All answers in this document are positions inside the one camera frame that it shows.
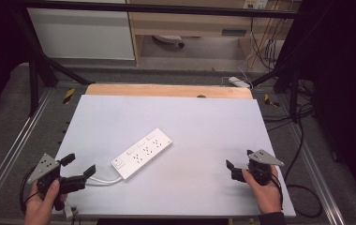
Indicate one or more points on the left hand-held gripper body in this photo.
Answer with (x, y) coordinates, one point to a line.
(46, 175)

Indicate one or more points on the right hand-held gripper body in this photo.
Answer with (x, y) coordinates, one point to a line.
(260, 167)

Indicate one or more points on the person's right hand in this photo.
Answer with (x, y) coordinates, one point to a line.
(265, 195)

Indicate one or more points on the person's left hand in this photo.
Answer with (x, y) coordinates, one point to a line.
(40, 206)

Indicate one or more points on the white power strip with switches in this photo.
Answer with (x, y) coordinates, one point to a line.
(141, 153)

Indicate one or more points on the yellow black striped tape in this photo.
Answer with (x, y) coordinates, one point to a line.
(69, 96)
(270, 100)

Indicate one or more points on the white table mat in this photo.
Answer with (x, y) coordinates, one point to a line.
(182, 131)

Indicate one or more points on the small white power strip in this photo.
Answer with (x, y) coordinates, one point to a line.
(239, 82)

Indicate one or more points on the black metal stand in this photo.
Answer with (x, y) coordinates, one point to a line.
(287, 78)
(37, 67)

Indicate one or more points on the white cabinet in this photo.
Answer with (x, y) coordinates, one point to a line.
(82, 33)

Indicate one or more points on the office chair base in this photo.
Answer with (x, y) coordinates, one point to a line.
(169, 39)

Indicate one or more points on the wooden desk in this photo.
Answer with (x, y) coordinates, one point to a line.
(191, 23)

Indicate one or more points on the black metal crossbar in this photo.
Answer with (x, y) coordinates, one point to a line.
(166, 9)

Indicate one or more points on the aluminium rail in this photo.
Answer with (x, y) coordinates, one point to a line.
(318, 175)
(13, 146)

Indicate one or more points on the white wall socket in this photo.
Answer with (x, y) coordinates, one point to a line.
(255, 3)

